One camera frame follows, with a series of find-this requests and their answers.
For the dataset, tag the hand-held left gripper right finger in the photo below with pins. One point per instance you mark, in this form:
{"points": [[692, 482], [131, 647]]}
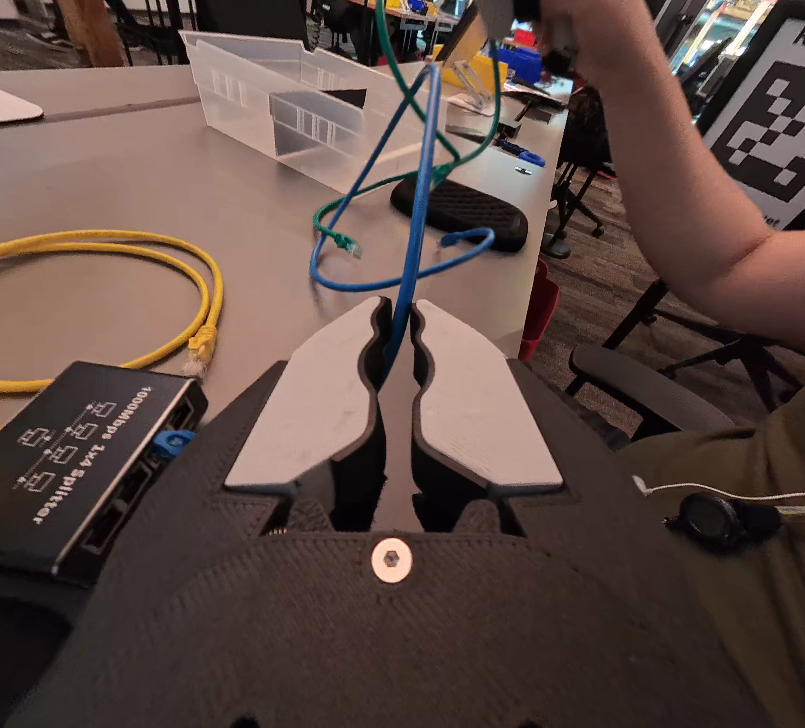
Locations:
{"points": [[484, 413]]}

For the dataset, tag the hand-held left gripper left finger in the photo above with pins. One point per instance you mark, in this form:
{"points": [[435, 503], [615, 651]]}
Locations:
{"points": [[314, 401]]}

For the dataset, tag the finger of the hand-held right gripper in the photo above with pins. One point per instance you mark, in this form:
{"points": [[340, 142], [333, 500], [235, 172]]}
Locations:
{"points": [[495, 8]]}

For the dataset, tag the person's right forearm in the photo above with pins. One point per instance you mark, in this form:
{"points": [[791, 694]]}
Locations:
{"points": [[679, 187]]}

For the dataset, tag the black ethernet splitter box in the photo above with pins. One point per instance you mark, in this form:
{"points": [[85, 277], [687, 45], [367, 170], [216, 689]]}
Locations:
{"points": [[82, 476]]}

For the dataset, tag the person's right hand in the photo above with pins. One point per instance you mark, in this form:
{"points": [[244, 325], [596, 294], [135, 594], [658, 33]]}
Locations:
{"points": [[604, 11]]}

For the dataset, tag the grey tablet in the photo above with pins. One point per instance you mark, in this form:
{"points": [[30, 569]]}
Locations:
{"points": [[465, 33]]}

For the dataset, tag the blue storage bin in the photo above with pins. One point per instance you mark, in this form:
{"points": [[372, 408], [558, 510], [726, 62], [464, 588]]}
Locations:
{"points": [[522, 64]]}

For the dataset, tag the yellow storage bin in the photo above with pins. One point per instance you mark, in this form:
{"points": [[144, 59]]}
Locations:
{"points": [[490, 70]]}

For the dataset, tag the dark cabinet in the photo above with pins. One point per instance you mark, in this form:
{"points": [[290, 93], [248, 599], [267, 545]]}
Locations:
{"points": [[688, 1]]}

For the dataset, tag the white tablet stand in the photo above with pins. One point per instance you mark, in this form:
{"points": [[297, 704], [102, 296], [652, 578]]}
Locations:
{"points": [[468, 80]]}

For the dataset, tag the far work desk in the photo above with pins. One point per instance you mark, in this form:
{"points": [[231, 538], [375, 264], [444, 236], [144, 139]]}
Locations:
{"points": [[409, 11]]}

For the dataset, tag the red hanging bin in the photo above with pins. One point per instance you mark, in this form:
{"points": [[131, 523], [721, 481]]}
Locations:
{"points": [[541, 306]]}

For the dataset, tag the black flat device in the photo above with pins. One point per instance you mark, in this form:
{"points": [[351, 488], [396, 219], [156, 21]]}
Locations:
{"points": [[468, 133]]}

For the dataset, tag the black office chair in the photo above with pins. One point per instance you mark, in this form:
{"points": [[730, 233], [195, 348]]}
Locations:
{"points": [[582, 130], [641, 388]]}

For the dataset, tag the blue tape roll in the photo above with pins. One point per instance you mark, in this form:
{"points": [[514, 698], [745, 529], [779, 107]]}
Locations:
{"points": [[532, 159]]}

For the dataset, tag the black wrist rest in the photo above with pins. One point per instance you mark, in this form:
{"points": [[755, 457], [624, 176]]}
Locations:
{"points": [[478, 212]]}

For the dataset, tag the black white marker board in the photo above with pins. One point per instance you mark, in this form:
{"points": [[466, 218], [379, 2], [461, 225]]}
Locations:
{"points": [[773, 130]]}

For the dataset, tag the black round clip device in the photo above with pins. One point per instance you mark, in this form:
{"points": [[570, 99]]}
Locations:
{"points": [[710, 517]]}

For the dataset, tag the clear plastic bin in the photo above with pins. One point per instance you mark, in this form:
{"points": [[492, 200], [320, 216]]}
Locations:
{"points": [[251, 92]]}

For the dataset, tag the white flat object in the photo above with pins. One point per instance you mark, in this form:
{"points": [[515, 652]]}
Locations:
{"points": [[16, 106]]}

